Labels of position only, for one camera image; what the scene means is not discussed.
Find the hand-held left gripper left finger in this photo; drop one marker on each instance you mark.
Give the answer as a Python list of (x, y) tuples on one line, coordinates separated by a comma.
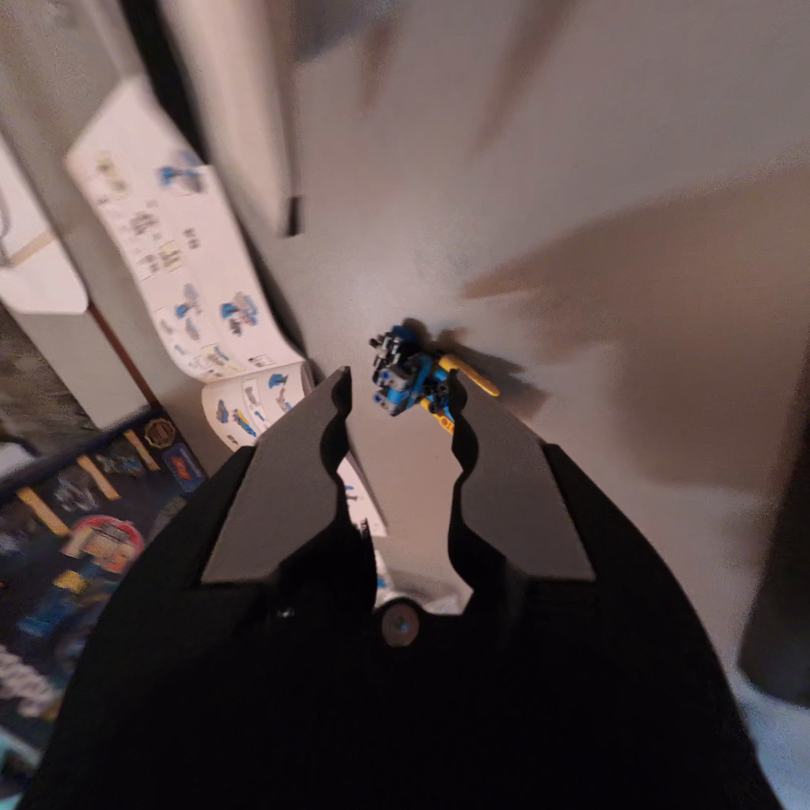
[(285, 500)]

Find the blue yellow brick assembly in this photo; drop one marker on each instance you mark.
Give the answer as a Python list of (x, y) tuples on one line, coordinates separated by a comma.
[(405, 379)]

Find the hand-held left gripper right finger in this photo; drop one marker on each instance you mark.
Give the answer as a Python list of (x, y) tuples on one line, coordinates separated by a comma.
[(512, 500)]

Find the blue robot kit box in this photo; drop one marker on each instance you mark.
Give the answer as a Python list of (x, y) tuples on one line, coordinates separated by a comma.
[(82, 538)]

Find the grey desk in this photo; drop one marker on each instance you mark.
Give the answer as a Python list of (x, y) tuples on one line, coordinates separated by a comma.
[(392, 253)]

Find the open instruction booklet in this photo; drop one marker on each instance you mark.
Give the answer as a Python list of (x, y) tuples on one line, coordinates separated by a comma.
[(177, 266)]

